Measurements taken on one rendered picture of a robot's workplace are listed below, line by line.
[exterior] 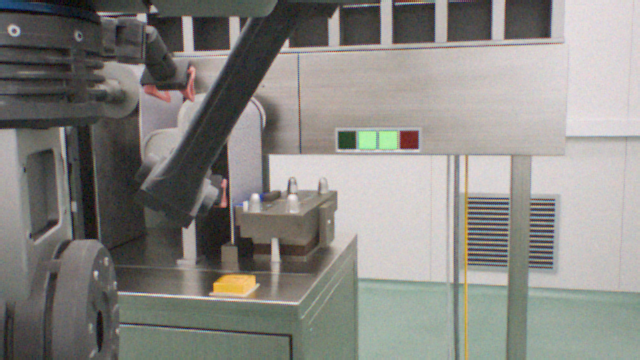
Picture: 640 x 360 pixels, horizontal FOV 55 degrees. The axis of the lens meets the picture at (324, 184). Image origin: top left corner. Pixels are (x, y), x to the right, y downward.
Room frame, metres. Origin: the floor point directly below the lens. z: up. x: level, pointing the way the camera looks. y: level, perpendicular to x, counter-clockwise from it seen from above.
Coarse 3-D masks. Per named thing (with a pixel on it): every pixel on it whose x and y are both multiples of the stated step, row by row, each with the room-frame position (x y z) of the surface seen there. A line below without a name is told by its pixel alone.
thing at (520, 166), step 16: (512, 160) 1.83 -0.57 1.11; (528, 160) 1.82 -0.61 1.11; (512, 176) 1.83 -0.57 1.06; (528, 176) 1.82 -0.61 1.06; (512, 192) 1.83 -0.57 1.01; (528, 192) 1.82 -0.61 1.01; (512, 208) 1.83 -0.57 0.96; (528, 208) 1.82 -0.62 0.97; (512, 224) 1.83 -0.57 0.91; (528, 224) 1.82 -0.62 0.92; (512, 240) 1.83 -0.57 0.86; (528, 240) 1.82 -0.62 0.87; (512, 256) 1.83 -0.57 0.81; (528, 256) 1.82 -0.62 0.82; (512, 272) 1.83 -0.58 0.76; (512, 288) 1.83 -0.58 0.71; (512, 304) 1.83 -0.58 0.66; (512, 320) 1.83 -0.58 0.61; (512, 336) 1.83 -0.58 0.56; (512, 352) 1.83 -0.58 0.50
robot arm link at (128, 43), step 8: (104, 24) 1.15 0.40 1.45; (112, 24) 1.16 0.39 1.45; (120, 24) 1.17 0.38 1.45; (128, 24) 1.18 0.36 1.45; (136, 24) 1.19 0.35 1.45; (104, 32) 1.15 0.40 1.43; (112, 32) 1.16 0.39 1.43; (120, 32) 1.18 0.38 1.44; (128, 32) 1.18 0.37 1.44; (136, 32) 1.19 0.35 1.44; (112, 40) 1.16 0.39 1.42; (120, 40) 1.18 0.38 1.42; (128, 40) 1.18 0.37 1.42; (136, 40) 1.19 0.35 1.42; (104, 48) 1.15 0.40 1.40; (112, 48) 1.16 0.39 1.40; (120, 48) 1.17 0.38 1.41; (128, 48) 1.18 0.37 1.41; (136, 48) 1.19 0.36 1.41; (128, 56) 1.19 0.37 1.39; (136, 56) 1.19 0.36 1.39
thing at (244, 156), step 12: (228, 144) 1.53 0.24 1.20; (240, 144) 1.60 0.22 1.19; (252, 144) 1.69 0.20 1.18; (228, 156) 1.53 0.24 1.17; (240, 156) 1.60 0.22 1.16; (252, 156) 1.69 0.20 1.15; (228, 168) 1.53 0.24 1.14; (240, 168) 1.59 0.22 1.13; (252, 168) 1.68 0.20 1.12; (240, 180) 1.59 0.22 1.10; (252, 180) 1.68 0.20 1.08; (240, 192) 1.59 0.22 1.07; (252, 192) 1.68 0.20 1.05
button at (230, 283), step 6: (228, 276) 1.29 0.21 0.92; (234, 276) 1.29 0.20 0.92; (240, 276) 1.29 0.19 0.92; (246, 276) 1.29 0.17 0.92; (252, 276) 1.29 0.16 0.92; (216, 282) 1.25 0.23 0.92; (222, 282) 1.25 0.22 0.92; (228, 282) 1.25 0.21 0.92; (234, 282) 1.25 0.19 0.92; (240, 282) 1.25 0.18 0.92; (246, 282) 1.25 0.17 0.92; (252, 282) 1.28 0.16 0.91; (216, 288) 1.25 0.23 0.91; (222, 288) 1.24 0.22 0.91; (228, 288) 1.24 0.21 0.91; (234, 288) 1.24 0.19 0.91; (240, 288) 1.23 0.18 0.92; (246, 288) 1.24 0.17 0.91
